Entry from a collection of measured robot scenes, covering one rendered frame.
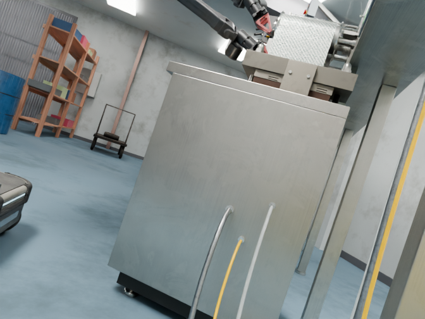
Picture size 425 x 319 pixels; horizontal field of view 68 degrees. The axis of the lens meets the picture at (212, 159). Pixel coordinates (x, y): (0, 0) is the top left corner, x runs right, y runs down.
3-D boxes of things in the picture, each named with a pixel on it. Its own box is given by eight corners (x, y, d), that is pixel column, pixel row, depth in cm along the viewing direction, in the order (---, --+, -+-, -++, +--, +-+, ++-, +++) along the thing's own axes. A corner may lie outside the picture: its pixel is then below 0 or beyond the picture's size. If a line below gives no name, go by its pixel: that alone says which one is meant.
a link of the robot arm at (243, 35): (237, 27, 135) (244, 27, 139) (229, 41, 139) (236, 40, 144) (248, 37, 134) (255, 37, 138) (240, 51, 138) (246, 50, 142)
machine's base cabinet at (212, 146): (231, 221, 360) (255, 150, 360) (286, 242, 343) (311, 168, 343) (96, 290, 117) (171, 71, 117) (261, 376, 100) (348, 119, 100)
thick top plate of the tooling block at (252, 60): (248, 78, 132) (252, 64, 132) (345, 103, 122) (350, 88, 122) (241, 64, 117) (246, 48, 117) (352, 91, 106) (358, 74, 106)
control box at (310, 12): (300, 18, 196) (305, 3, 196) (310, 21, 196) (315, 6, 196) (304, 12, 189) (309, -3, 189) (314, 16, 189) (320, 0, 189)
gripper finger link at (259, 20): (263, 34, 141) (252, 18, 143) (265, 40, 148) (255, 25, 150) (276, 25, 140) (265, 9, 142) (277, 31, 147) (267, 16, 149)
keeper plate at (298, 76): (279, 90, 112) (289, 61, 112) (307, 97, 110) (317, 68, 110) (279, 88, 110) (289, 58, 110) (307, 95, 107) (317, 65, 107)
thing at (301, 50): (260, 75, 135) (274, 33, 135) (315, 88, 129) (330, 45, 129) (260, 74, 135) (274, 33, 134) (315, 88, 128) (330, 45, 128)
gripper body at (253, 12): (253, 18, 141) (245, 6, 143) (257, 28, 151) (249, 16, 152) (265, 9, 140) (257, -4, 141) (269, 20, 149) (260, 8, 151)
